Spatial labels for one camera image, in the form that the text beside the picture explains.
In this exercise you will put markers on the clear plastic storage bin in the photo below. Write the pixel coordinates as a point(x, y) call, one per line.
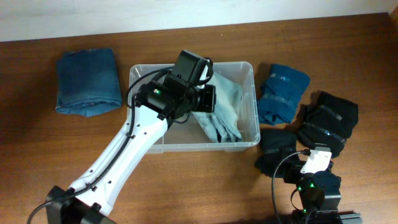
point(189, 136)

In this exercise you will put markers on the blue taped clothing bundle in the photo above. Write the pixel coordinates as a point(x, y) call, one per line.
point(281, 94)

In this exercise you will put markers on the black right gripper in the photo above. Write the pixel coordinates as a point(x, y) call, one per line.
point(295, 173)

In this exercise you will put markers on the black taped clothing bundle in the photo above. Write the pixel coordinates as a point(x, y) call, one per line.
point(330, 121)

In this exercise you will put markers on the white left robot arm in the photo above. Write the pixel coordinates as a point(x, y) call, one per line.
point(171, 93)

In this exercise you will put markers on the small black clothing bundle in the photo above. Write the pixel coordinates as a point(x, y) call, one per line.
point(275, 145)

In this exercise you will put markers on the dark blue jeans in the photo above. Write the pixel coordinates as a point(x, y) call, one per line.
point(88, 83)

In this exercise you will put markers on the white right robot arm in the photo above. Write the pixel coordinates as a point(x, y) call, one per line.
point(318, 188)

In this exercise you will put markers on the light blue jeans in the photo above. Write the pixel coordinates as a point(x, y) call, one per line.
point(221, 125)

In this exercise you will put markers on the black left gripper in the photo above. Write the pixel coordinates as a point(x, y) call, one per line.
point(211, 104)

